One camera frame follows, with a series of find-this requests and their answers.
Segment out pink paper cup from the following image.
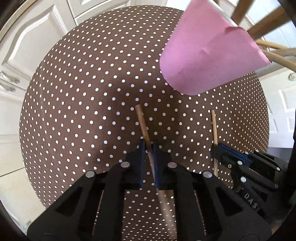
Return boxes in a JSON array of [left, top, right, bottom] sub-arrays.
[[159, 1, 270, 95]]

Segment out silver door handle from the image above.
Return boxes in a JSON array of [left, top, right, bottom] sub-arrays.
[[287, 72, 296, 82]]

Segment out brown polka dot tablecloth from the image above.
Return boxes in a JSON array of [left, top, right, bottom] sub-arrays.
[[19, 5, 269, 240]]

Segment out cream lower kitchen cabinets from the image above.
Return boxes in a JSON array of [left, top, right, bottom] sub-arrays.
[[1, 1, 165, 177]]

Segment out white door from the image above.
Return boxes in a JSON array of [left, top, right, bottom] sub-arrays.
[[257, 21, 295, 148]]

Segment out wooden chopstick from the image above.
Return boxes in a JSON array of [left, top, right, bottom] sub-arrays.
[[211, 110, 219, 177], [135, 104, 177, 240], [247, 6, 290, 40], [231, 0, 254, 25], [255, 40, 287, 50], [262, 50, 295, 72]]

